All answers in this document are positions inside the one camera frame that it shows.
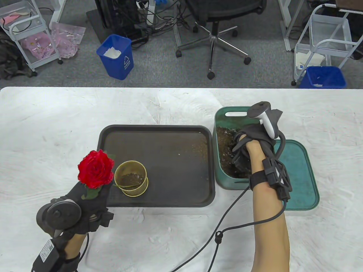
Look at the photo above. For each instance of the person's left hand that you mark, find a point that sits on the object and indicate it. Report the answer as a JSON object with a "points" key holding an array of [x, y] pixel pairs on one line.
{"points": [[90, 218]]}

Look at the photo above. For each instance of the person's right hand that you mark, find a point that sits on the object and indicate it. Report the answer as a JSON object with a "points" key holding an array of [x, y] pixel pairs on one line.
{"points": [[255, 133]]}

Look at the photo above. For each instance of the brown potting mix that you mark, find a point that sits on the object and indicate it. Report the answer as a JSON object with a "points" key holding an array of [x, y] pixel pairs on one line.
{"points": [[130, 178], [225, 147]]}

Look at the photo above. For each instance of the red artificial rose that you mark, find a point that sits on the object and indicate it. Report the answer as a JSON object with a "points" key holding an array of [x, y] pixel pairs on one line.
{"points": [[95, 170]]}

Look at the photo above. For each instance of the person's left forearm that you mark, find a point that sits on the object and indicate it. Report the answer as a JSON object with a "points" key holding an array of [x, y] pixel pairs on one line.
{"points": [[75, 243]]}

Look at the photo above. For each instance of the person's right forearm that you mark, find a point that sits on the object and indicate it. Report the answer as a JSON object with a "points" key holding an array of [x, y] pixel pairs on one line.
{"points": [[269, 240]]}

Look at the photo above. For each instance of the scattered potting mix crumbs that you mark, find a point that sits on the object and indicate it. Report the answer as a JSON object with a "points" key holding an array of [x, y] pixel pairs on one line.
{"points": [[200, 147]]}

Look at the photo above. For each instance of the green plastic storage bin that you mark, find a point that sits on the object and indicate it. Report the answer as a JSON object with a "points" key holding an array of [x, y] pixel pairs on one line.
{"points": [[227, 119]]}

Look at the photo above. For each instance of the yellow ribbed flower pot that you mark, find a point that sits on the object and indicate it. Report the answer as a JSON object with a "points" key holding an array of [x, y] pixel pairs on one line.
{"points": [[139, 191]]}

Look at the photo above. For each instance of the green plastic bin lid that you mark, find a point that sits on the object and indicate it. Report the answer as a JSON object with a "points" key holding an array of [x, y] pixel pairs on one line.
{"points": [[303, 175]]}

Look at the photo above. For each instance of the plain blue bin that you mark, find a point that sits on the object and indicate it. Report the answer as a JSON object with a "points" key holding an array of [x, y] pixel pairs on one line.
{"points": [[323, 78]]}

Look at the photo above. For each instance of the dark brown plastic tray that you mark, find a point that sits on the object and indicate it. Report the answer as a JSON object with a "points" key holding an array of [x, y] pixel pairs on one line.
{"points": [[170, 175]]}

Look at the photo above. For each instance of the black office chair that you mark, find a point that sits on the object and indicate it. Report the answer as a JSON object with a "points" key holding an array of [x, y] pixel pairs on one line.
{"points": [[212, 34]]}

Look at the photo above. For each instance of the white desk leg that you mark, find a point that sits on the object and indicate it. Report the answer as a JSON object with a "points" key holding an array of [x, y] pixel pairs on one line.
{"points": [[287, 25]]}

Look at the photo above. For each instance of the white metal trolley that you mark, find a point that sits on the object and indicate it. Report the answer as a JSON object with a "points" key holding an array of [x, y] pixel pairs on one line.
{"points": [[19, 31], [329, 36]]}

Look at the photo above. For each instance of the blue bin with white symbol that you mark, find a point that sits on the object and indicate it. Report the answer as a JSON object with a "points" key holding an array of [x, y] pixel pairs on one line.
{"points": [[116, 62]]}

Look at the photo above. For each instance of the black backpack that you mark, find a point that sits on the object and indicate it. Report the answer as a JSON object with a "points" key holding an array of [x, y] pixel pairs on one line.
{"points": [[10, 59]]}

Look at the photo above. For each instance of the pink plastic bag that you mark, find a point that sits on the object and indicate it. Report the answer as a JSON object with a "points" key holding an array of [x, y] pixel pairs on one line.
{"points": [[37, 46], [68, 39]]}

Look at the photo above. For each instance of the black computer tower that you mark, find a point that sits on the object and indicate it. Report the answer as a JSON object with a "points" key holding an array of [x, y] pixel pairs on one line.
{"points": [[116, 14]]}

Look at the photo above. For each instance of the black right wrist camera module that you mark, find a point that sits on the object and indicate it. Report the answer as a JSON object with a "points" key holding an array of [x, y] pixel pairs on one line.
{"points": [[278, 178]]}

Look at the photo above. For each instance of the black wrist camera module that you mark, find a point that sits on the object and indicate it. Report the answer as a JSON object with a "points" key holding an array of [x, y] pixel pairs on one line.
{"points": [[46, 253], [278, 178]]}

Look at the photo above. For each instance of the black left wrist camera module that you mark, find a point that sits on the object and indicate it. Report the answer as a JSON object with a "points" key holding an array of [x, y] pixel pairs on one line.
{"points": [[46, 253]]}

